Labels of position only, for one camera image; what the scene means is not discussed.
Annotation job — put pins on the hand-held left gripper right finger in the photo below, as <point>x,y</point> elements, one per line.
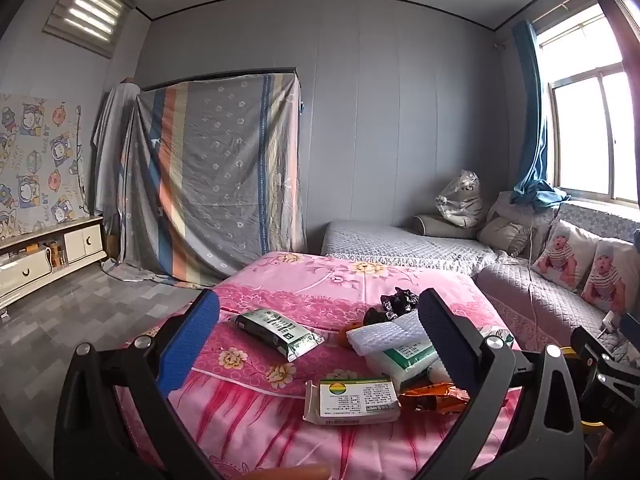
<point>445,340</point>

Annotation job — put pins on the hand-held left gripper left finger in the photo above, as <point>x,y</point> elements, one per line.
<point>190,340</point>

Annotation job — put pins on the black shiny wrapper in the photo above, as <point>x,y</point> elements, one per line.
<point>398,301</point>

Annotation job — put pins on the grey floral cushion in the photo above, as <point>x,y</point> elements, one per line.
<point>542,220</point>

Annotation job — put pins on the black bag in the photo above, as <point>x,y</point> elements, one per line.
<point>377,316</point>

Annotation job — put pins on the grey quilted sofa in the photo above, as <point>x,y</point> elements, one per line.
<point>400,242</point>

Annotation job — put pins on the pale grey hanging cloth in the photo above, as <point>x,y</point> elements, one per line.
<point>112,150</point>

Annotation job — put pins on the grey window blind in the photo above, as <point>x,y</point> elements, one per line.
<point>90,10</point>

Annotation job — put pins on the white tv cabinet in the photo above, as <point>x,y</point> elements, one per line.
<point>25,270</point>

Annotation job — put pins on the striped floral cloth cover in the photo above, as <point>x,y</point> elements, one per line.
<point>210,170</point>

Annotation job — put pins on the dark green silver packet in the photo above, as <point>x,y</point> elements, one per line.
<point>272,332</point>

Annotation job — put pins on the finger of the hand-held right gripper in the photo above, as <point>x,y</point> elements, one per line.
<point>595,345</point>
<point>630,329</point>

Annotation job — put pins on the cartoon printed wall mat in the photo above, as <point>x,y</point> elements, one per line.
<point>35,160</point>

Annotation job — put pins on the orange snack wrapper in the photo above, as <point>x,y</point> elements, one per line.
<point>430,397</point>

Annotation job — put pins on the green white tissue packet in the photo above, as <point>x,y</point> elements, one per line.
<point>497,335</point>
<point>400,360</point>

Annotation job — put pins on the white charger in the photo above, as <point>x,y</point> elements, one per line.
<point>610,322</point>

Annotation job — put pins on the white medicine box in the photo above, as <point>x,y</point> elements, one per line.
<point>350,402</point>

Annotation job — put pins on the blue curtain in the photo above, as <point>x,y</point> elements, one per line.
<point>530,135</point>

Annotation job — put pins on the flat grey cushion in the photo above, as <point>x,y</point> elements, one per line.
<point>435,225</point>

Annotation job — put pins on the white bubble wrap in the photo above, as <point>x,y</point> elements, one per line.
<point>380,337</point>

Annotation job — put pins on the baby print pillow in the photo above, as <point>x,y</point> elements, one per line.
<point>607,277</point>
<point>565,255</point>

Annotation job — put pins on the window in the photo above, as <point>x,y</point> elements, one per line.
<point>585,130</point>

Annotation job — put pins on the beige grey cushion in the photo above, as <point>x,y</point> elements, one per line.
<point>505,235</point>

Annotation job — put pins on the orange fruit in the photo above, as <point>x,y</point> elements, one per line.
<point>345,340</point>

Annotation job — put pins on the pink floral blanket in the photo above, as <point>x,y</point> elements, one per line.
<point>260,410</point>

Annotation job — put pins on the yellow trash bin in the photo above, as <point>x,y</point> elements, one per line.
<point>595,425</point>

